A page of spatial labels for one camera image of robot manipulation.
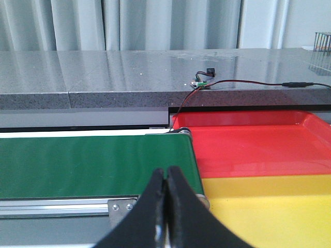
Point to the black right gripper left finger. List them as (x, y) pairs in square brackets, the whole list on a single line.
[(144, 225)]

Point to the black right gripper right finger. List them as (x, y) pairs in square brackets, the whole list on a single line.
[(190, 223)]

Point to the green conveyor belt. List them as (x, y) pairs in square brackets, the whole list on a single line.
[(91, 166)]

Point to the red plastic tray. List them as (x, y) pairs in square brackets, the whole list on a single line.
[(258, 143)]

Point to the yellow plastic tray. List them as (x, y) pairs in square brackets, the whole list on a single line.
[(280, 211)]

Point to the small green circuit board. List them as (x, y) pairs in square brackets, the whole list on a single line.
[(202, 84)]

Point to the grey stone counter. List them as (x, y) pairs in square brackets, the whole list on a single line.
[(39, 80)]

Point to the small black sensor module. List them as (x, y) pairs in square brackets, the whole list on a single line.
[(210, 72)]

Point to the white curtain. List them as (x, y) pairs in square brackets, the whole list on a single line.
[(142, 25)]

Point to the aluminium conveyor frame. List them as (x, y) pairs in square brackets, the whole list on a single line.
[(116, 207)]

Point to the wire rack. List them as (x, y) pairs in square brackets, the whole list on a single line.
[(322, 42)]

